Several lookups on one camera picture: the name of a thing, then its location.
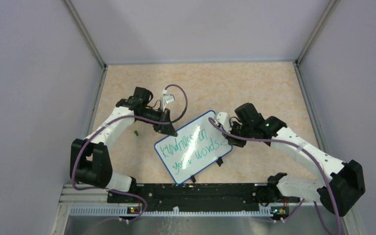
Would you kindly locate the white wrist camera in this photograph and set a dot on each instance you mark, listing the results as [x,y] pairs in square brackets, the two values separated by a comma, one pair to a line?
[223,121]
[166,99]

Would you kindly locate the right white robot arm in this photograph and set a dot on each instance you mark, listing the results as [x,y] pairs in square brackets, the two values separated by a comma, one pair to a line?
[338,184]

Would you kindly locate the white cable duct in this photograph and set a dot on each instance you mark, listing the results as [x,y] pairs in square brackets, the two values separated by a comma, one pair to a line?
[124,211]

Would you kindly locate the blue-framed whiteboard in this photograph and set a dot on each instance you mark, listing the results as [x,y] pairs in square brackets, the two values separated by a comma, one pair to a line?
[197,146]

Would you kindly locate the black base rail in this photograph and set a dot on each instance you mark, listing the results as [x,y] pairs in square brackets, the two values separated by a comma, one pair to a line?
[213,197]

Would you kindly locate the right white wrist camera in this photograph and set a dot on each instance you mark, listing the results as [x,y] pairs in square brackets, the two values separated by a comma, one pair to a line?
[223,121]

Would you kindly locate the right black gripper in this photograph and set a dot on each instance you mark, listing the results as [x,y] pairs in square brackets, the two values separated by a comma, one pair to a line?
[232,140]

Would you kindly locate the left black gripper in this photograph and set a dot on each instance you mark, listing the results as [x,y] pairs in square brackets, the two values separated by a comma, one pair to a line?
[167,129]

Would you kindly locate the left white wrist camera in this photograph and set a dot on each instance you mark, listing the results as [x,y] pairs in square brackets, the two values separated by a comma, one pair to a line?
[166,99]

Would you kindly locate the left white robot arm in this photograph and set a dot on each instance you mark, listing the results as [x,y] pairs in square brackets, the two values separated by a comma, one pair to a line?
[90,161]

